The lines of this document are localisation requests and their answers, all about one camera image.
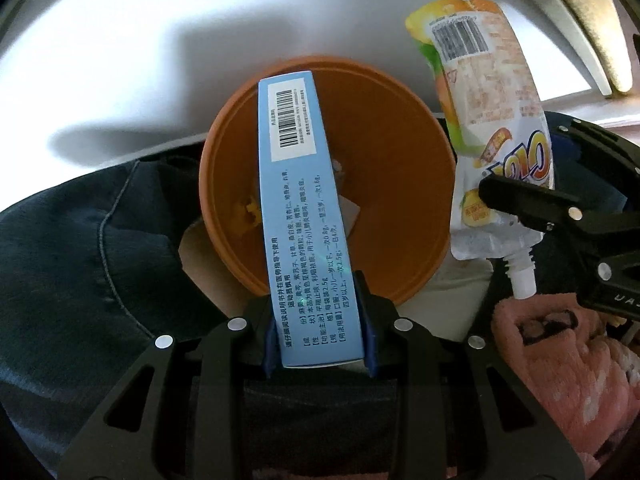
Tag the pink fuzzy garment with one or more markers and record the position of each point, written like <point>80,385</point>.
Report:
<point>560,385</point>

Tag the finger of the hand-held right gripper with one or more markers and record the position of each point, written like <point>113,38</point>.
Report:
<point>605,142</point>
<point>530,202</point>

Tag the light blue medicine box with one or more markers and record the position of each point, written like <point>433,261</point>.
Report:
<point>300,210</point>

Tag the orange plastic bucket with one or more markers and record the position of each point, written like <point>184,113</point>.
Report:
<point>390,160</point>

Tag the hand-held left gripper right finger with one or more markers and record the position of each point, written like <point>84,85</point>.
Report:
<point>371,355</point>

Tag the person's dark blue jeans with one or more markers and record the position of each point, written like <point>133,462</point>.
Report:
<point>75,260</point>

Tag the small yellow scrap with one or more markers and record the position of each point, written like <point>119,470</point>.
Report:
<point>248,212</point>

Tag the orange fruit juice pouch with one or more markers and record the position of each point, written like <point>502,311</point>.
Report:
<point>480,85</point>

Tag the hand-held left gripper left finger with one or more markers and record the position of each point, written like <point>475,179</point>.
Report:
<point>270,355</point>

